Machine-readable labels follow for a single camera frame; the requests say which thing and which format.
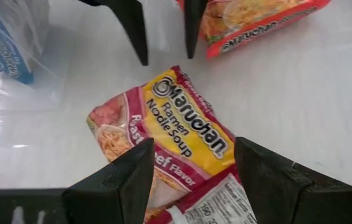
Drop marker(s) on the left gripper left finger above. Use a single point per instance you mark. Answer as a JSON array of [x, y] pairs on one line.
[[122, 189]]

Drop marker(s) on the dark red beef noodle pack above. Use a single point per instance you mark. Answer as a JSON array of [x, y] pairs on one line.
[[178, 124], [213, 205]]

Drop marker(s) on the clear plastic bin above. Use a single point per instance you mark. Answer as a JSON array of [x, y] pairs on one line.
[[23, 105]]

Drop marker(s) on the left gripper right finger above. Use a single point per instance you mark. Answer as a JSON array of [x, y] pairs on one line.
[[272, 189]]

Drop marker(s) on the orange chicken noodle pack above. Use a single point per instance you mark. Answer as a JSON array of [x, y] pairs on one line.
[[256, 28]]

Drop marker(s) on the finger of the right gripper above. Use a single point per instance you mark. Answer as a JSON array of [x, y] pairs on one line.
[[194, 25], [130, 25]]

